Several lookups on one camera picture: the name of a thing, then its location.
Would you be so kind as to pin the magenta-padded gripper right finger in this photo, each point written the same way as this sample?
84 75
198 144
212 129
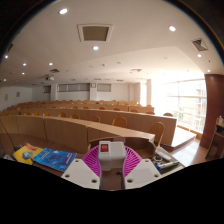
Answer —
141 171

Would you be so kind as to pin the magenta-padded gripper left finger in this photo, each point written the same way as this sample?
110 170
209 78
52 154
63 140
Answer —
80 171

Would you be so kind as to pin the white charger with red switch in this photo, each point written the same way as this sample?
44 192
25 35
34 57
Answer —
111 156

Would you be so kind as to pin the blue book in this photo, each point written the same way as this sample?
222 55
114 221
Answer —
55 159

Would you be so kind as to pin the white flat remote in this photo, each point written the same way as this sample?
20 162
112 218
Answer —
164 154

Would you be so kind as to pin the rows of wooden seats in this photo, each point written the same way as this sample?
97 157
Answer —
66 128

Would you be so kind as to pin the yellow book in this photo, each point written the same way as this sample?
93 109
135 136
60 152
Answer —
26 154

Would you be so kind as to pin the wooden shelf unit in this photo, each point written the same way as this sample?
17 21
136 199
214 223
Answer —
216 140

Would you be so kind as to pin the ceiling projector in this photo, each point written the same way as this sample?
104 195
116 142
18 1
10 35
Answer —
50 78

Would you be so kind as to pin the ceiling lights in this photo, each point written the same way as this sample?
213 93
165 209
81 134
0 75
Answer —
95 48

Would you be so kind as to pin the ceiling air vent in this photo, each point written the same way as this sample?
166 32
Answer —
95 33

